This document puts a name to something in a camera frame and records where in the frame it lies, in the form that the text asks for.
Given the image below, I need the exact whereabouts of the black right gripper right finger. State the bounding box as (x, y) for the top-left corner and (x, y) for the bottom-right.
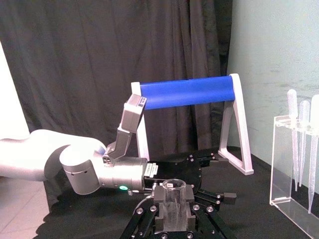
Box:
(184, 186), (236, 239)

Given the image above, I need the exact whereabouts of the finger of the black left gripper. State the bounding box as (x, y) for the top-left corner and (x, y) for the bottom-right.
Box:
(193, 189), (237, 213)
(187, 153), (229, 168)

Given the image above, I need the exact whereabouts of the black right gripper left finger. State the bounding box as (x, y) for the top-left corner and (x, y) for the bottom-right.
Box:
(119, 186), (167, 239)

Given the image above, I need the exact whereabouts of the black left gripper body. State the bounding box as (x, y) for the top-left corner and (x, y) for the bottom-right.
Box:
(143, 159), (203, 198)

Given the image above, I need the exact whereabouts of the clear glass test tube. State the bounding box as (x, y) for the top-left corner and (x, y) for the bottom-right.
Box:
(162, 178), (186, 231)

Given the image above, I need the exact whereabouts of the clear acrylic pipette rack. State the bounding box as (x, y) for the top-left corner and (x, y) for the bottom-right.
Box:
(270, 115), (319, 239)

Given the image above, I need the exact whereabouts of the black table cloth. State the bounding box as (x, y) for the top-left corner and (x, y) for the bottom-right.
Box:
(42, 145), (319, 239)

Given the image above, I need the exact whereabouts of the blue cylinder roll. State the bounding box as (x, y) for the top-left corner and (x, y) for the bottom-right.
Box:
(139, 75), (236, 111)

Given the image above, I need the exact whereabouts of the clear plastic pipette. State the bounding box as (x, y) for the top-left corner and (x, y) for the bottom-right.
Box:
(307, 94), (319, 215)
(287, 89), (300, 192)

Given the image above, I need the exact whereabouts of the black curtain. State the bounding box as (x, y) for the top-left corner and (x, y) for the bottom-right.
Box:
(0, 0), (234, 162)

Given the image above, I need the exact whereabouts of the white panel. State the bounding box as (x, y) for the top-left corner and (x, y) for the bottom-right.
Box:
(0, 41), (31, 140)

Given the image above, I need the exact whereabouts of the thin dark gripper cable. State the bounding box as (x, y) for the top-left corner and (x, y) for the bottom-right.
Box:
(127, 183), (160, 216)

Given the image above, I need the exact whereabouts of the white triangular frame stand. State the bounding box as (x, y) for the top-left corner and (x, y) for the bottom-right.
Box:
(131, 73), (255, 175)

